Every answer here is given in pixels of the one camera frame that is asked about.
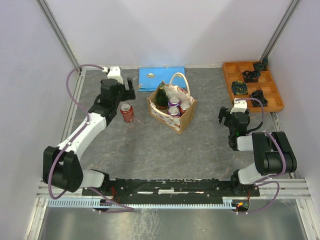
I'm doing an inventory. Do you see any red soda can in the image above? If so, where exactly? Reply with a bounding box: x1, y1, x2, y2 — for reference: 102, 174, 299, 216
120, 102, 135, 123
179, 101, 191, 115

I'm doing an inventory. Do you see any patterned canvas tote bag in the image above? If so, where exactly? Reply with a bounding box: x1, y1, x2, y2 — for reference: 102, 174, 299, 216
146, 72, 197, 134

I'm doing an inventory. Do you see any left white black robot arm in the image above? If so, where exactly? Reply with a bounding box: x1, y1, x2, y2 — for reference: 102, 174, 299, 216
42, 78, 136, 195

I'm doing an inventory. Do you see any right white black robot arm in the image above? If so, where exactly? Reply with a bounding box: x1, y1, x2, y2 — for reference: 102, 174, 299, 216
214, 106, 297, 198

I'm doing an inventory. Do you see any blue printed folded cloth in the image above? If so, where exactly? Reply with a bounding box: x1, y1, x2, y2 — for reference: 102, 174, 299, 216
138, 66, 185, 92

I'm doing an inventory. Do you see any rolled dark sock left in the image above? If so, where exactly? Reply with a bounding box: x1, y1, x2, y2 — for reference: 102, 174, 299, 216
231, 81, 248, 96

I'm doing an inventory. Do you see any rolled dark sock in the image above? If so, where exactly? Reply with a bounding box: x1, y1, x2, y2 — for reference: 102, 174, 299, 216
231, 81, 248, 96
242, 70, 261, 83
250, 89, 268, 107
252, 56, 269, 72

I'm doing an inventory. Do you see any rolled dark sock bottom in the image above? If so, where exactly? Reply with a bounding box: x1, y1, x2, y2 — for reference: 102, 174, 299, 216
250, 89, 268, 107

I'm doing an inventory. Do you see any dark green glass bottle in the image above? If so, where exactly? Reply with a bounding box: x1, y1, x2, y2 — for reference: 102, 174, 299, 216
155, 83, 168, 110

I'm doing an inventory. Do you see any orange compartment tray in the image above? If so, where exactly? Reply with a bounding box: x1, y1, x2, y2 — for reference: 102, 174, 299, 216
222, 61, 285, 112

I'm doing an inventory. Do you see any rolled dark sock middle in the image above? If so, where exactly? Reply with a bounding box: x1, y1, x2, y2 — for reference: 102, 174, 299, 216
242, 70, 261, 83

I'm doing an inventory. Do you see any purple soda can front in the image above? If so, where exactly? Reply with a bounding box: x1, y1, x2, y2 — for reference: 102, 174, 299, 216
167, 106, 181, 117

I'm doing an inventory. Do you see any purple soda can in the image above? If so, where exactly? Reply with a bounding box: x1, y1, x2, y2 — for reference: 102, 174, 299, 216
168, 96, 181, 107
167, 106, 181, 117

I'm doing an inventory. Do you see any purple soda can rear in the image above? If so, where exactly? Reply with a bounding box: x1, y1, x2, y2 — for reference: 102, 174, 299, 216
168, 96, 181, 107

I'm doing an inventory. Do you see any rolled dark sock top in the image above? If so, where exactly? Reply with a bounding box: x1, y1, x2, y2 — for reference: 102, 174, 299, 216
252, 56, 269, 72

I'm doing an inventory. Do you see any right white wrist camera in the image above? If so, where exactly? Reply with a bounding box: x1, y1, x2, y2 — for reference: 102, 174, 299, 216
230, 98, 248, 113

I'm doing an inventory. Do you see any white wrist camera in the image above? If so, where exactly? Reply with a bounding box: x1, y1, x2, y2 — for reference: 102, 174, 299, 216
102, 66, 124, 84
230, 98, 248, 113

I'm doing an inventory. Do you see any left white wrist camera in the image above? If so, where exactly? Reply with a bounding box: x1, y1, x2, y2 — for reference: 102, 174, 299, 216
102, 66, 124, 84

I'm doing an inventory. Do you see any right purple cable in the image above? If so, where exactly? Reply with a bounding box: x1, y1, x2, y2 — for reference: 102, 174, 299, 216
234, 97, 287, 216

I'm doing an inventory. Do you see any aluminium frame rail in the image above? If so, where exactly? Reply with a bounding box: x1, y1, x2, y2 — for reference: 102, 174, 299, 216
36, 178, 311, 199

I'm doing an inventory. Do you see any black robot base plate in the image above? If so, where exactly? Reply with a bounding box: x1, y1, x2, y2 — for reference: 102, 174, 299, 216
97, 178, 260, 205

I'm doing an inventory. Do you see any blue slotted cable duct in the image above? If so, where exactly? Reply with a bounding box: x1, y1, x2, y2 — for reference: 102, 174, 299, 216
47, 198, 236, 210

